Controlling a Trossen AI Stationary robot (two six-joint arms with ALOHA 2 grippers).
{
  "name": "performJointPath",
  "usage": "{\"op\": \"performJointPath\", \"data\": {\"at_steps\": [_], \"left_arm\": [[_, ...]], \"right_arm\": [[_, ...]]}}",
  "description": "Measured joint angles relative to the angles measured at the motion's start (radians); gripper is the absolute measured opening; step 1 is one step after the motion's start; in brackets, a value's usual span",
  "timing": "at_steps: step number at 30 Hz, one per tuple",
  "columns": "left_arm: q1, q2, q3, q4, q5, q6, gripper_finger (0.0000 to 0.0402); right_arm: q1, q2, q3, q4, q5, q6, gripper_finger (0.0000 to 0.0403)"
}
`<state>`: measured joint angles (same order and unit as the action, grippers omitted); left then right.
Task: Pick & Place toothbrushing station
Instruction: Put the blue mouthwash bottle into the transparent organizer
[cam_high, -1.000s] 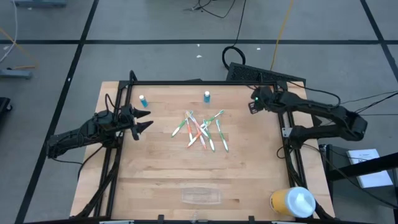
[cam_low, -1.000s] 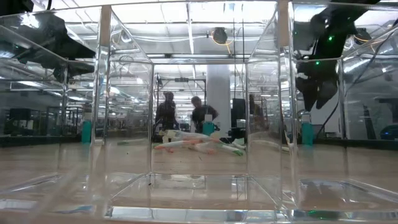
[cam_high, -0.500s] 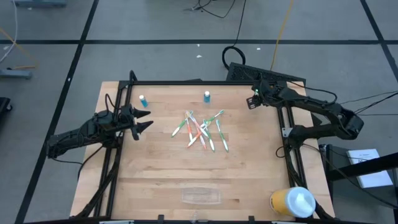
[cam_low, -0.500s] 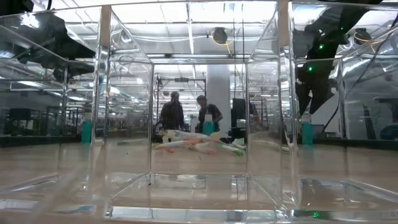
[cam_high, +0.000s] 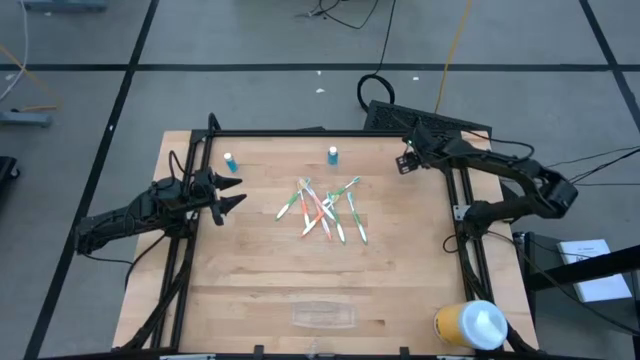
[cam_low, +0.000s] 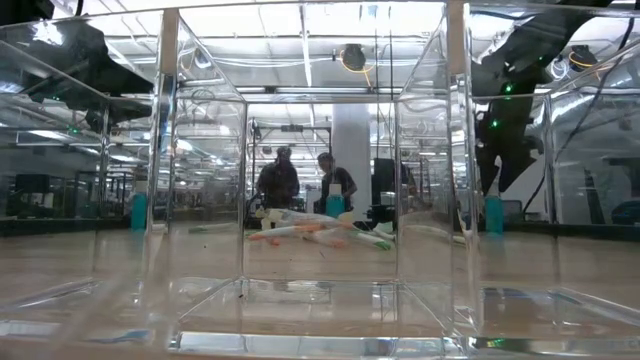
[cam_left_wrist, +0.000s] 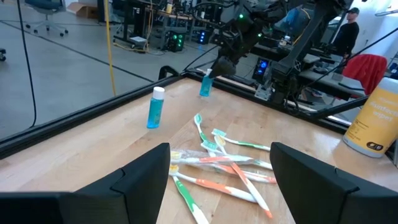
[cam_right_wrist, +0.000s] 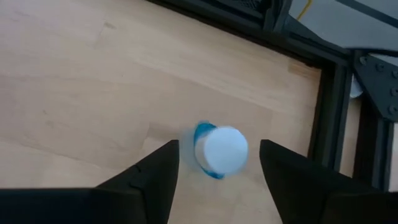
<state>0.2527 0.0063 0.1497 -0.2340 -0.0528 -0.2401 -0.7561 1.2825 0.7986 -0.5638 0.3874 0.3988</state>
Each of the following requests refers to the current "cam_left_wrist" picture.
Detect wooden workbench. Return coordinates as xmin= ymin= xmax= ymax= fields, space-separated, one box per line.
xmin=144 ymin=6 xmax=218 ymax=35

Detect computer tower green lights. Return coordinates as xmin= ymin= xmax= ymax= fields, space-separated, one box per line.
xmin=166 ymin=30 xmax=187 ymax=52

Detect cardboard box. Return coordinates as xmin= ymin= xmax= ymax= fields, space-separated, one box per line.
xmin=67 ymin=1 xmax=99 ymax=19

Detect black hanging cable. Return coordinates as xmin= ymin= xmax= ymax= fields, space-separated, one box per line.
xmin=16 ymin=0 xmax=38 ymax=129

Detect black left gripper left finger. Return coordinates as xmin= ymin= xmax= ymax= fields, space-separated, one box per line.
xmin=0 ymin=142 xmax=171 ymax=224

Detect computer tower blue light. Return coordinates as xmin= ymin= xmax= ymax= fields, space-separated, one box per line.
xmin=195 ymin=29 xmax=212 ymax=44

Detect green and white toothbrush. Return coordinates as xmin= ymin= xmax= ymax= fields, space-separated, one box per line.
xmin=193 ymin=113 xmax=217 ymax=156
xmin=211 ymin=128 xmax=271 ymax=152
xmin=170 ymin=174 xmax=210 ymax=224
xmin=200 ymin=139 xmax=274 ymax=170

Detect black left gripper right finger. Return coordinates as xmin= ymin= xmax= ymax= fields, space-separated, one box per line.
xmin=269 ymin=141 xmax=398 ymax=224

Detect red cloth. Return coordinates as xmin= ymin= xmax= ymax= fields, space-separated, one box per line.
xmin=341 ymin=54 xmax=388 ymax=96

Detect yellow wipes canister white lid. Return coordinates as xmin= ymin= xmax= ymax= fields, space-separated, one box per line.
xmin=343 ymin=77 xmax=398 ymax=158

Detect black perforated computer case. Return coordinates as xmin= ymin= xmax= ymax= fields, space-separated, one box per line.
xmin=252 ymin=57 xmax=271 ymax=83

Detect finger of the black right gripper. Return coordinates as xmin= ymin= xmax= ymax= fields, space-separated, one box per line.
xmin=210 ymin=57 xmax=227 ymax=78
xmin=224 ymin=57 xmax=237 ymax=76

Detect blue mouthwash bottle white cap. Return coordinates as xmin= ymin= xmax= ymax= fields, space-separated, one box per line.
xmin=146 ymin=86 xmax=165 ymax=129
xmin=199 ymin=68 xmax=215 ymax=98

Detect black standing desk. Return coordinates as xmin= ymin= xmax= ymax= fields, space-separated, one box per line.
xmin=111 ymin=0 xmax=147 ymax=43

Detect person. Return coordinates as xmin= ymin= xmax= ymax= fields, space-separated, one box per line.
xmin=331 ymin=6 xmax=361 ymax=58

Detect black aluminium table frame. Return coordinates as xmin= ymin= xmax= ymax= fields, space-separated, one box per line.
xmin=0 ymin=64 xmax=398 ymax=166

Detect yellow cable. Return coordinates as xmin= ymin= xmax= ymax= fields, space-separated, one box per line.
xmin=103 ymin=0 xmax=118 ymax=96
xmin=112 ymin=6 xmax=154 ymax=53

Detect blue office chair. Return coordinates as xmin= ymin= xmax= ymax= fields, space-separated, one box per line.
xmin=24 ymin=0 xmax=69 ymax=37

